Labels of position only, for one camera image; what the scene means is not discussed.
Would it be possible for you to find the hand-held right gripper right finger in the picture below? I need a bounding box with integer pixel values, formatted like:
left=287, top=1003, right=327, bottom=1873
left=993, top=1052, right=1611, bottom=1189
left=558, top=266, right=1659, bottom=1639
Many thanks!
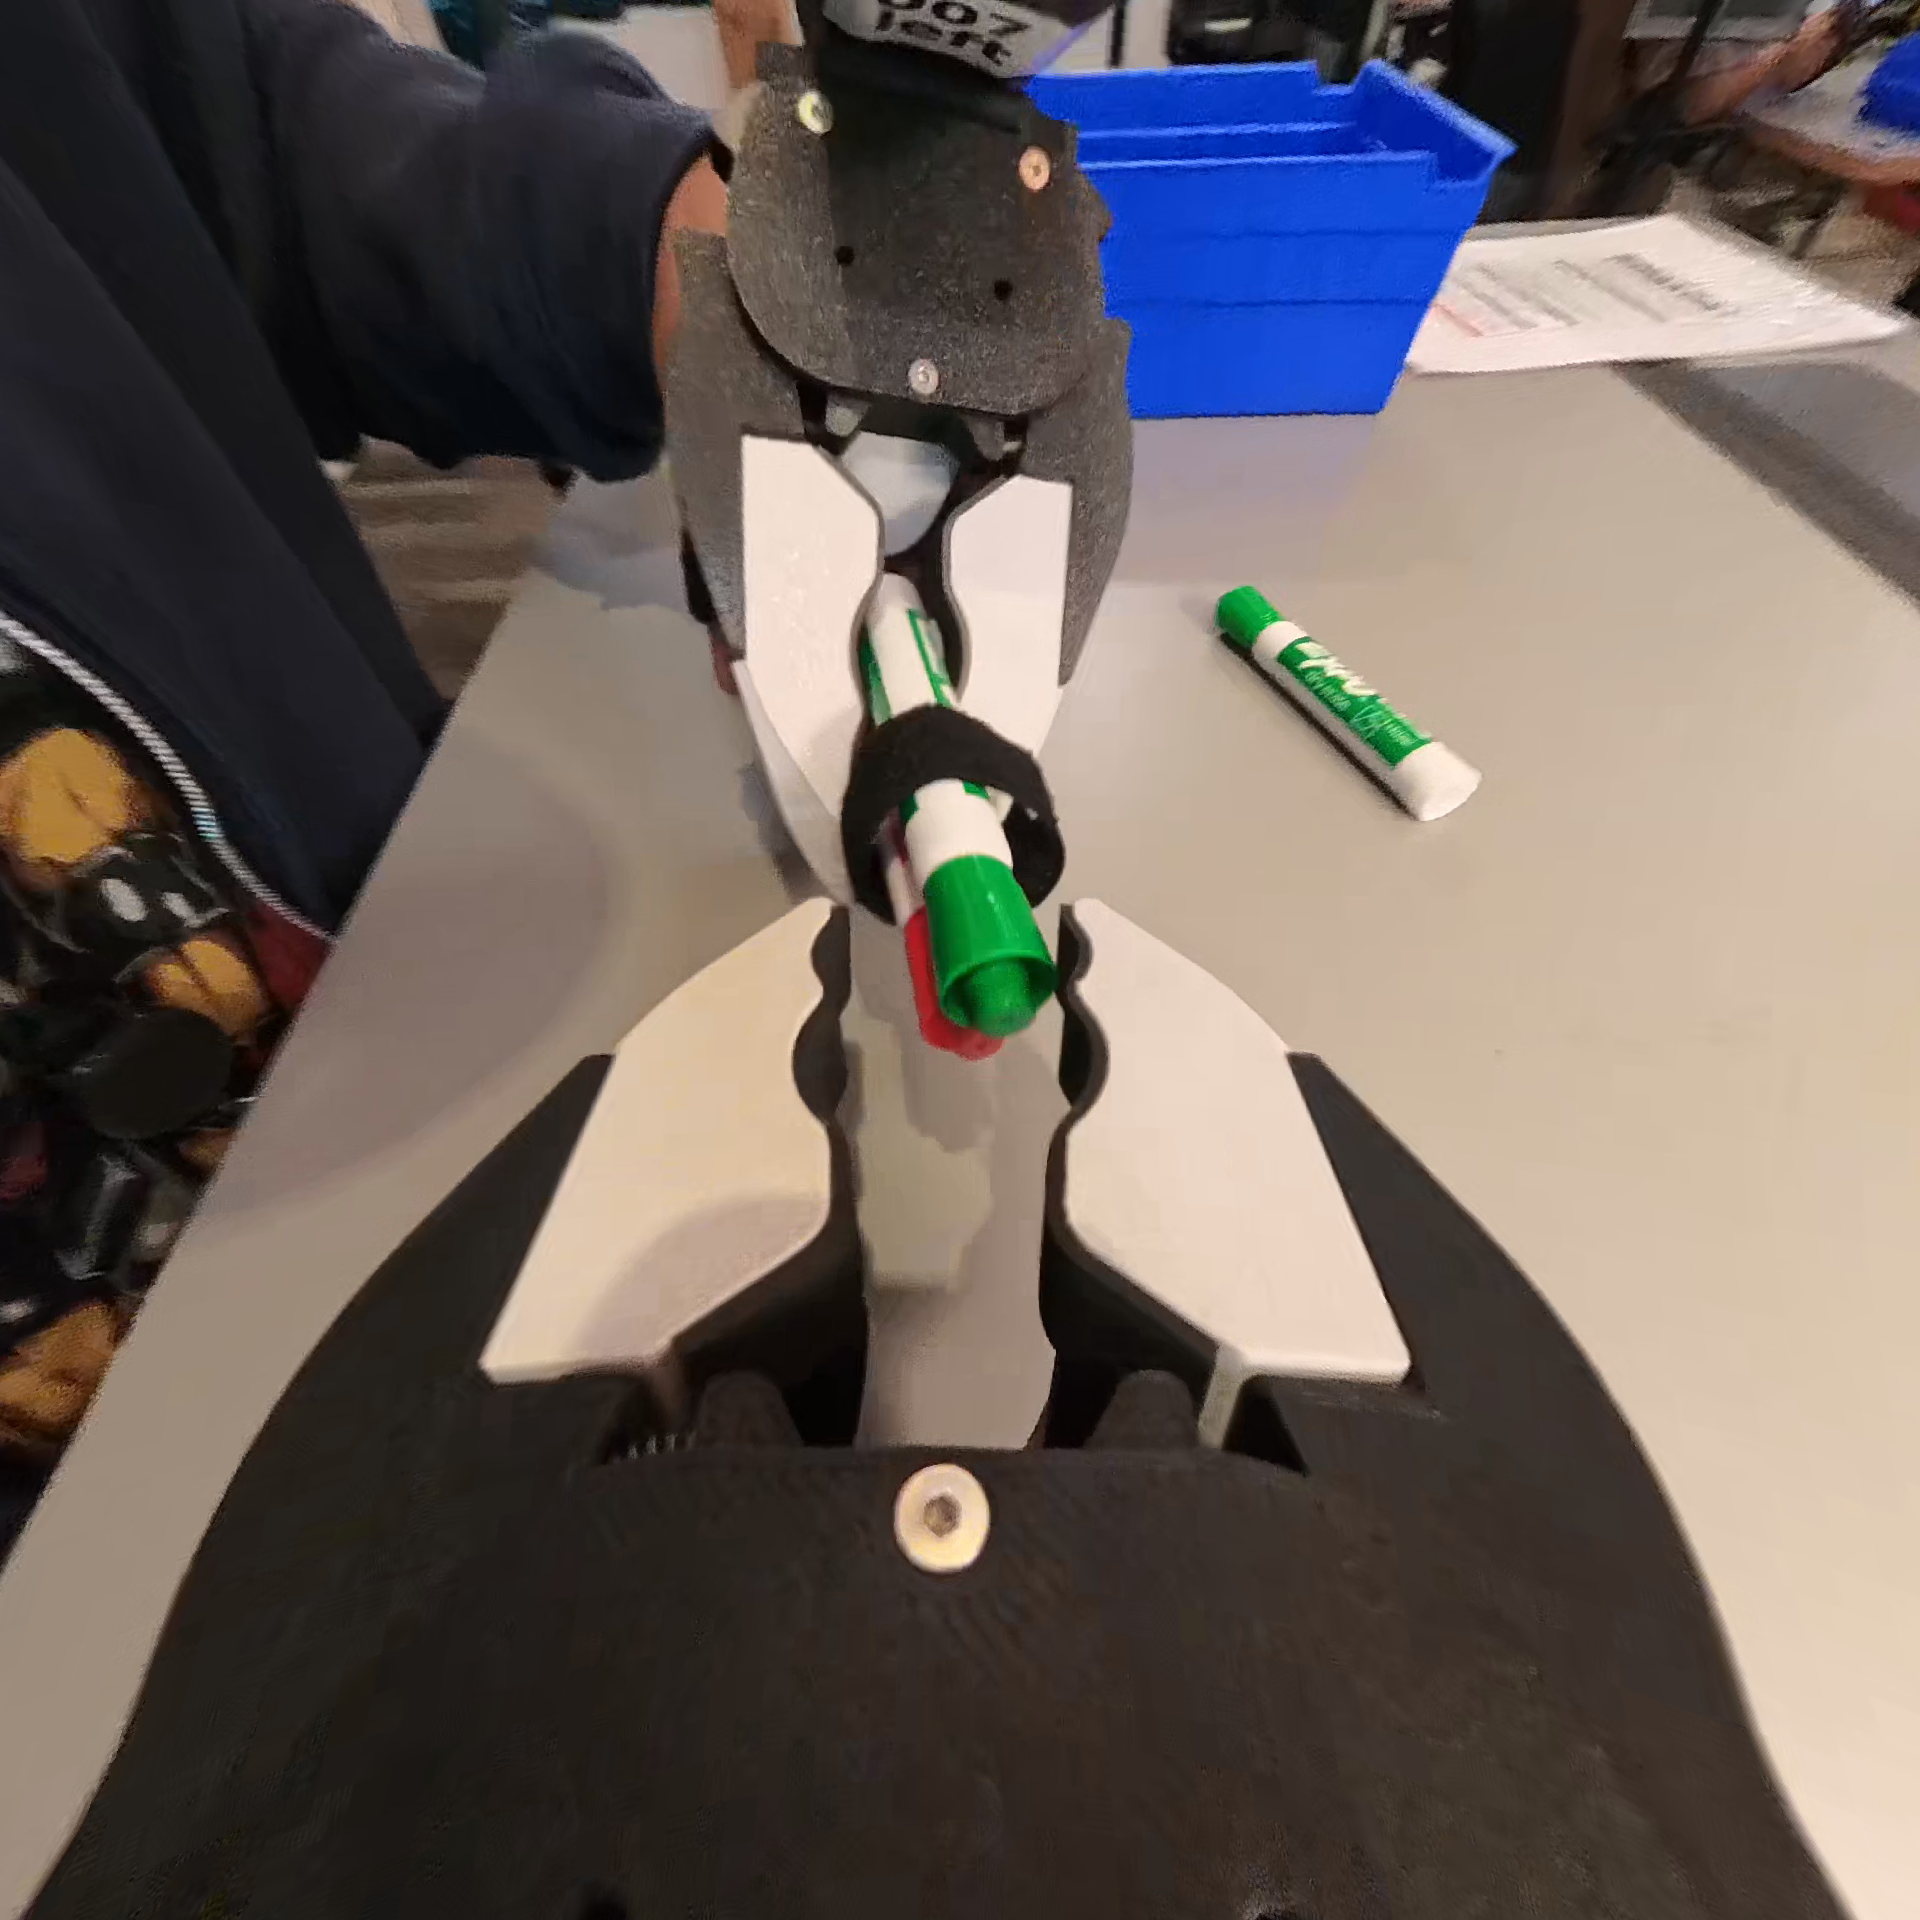
left=1037, top=897, right=1413, bottom=1387

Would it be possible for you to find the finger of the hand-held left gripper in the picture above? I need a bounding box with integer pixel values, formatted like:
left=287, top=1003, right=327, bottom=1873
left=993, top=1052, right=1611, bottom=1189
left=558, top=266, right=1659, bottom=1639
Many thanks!
left=941, top=471, right=1077, bottom=754
left=737, top=439, right=903, bottom=889

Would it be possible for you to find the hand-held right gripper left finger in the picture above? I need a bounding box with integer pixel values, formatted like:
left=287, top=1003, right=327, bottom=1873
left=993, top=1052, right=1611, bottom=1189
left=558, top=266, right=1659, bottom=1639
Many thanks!
left=481, top=897, right=866, bottom=1387

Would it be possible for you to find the black velcro strap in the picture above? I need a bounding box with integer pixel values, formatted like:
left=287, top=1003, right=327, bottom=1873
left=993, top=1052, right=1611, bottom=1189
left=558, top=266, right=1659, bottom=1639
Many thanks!
left=840, top=712, right=1070, bottom=922

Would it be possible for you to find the green marker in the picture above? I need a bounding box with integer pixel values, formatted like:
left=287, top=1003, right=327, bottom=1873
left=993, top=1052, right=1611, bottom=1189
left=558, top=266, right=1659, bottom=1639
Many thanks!
left=853, top=583, right=1061, bottom=1040
left=1214, top=583, right=1488, bottom=825

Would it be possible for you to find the red marker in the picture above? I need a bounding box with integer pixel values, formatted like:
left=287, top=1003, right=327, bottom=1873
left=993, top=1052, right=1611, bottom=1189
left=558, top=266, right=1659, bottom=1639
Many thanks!
left=898, top=900, right=1010, bottom=1066

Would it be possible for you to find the large blue plastic bin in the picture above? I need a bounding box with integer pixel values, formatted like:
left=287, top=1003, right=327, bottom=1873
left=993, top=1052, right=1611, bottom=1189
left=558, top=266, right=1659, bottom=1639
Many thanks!
left=1018, top=58, right=1520, bottom=425

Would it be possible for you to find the person's left forearm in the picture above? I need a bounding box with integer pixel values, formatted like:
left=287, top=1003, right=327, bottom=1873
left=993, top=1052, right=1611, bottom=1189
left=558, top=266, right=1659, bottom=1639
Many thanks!
left=241, top=0, right=726, bottom=484

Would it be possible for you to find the person's left hand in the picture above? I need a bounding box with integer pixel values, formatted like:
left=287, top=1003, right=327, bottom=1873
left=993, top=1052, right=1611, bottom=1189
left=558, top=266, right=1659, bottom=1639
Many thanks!
left=650, top=151, right=742, bottom=425

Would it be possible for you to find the printed paper sheet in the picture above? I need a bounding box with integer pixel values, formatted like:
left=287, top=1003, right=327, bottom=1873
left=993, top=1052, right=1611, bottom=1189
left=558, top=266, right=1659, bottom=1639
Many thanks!
left=1401, top=216, right=1911, bottom=379

